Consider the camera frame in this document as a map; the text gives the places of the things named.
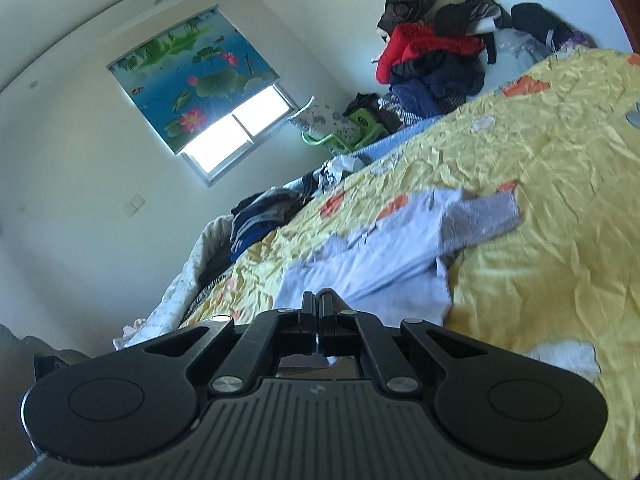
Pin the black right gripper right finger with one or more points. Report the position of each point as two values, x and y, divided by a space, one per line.
362 336

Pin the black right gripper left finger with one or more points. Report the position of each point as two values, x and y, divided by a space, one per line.
257 348

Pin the light lavender lace-sleeved shirt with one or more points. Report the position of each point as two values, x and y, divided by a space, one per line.
397 267

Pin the folded dark clothes stack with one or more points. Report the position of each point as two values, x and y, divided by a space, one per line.
269 211

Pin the tall mixed clothes pile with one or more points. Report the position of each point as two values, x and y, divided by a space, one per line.
438 82

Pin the white patterned duvet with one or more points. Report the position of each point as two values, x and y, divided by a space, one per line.
169 313

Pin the black and white crumpled garment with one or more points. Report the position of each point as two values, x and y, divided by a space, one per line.
336 169

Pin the light blue blanket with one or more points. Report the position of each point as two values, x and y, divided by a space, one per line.
380 148

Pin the floral white pillow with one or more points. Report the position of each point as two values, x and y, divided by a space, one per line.
325 120

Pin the yellow carrot-print quilt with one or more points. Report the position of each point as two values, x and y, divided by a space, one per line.
570 270

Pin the lotus print roller blind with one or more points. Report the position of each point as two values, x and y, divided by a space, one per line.
187 78

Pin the red jacket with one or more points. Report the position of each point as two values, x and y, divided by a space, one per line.
411 40

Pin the clear plastic bag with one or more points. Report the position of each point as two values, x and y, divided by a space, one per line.
516 53

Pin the window with metal frame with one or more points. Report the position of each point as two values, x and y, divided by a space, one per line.
224 143

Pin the white wall switch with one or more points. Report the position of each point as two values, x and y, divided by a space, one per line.
133 205

